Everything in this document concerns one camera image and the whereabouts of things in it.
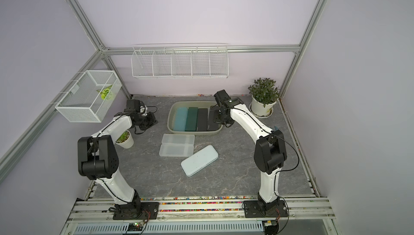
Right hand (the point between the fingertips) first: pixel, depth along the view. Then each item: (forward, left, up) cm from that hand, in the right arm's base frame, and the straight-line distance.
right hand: (218, 119), depth 90 cm
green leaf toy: (+6, +58, +16) cm, 61 cm away
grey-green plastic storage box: (+14, +30, -8) cm, 34 cm away
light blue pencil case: (-19, +12, -12) cm, 25 cm away
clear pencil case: (-5, +25, -13) cm, 28 cm away
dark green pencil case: (+9, +17, -12) cm, 23 cm away
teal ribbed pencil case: (+10, +25, -13) cm, 29 cm away
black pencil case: (+2, +4, -9) cm, 10 cm away
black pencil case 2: (+7, +10, -14) cm, 19 cm away
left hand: (+2, +35, -4) cm, 36 cm away
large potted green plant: (+15, -28, +6) cm, 32 cm away
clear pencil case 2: (-11, +24, -13) cm, 29 cm away
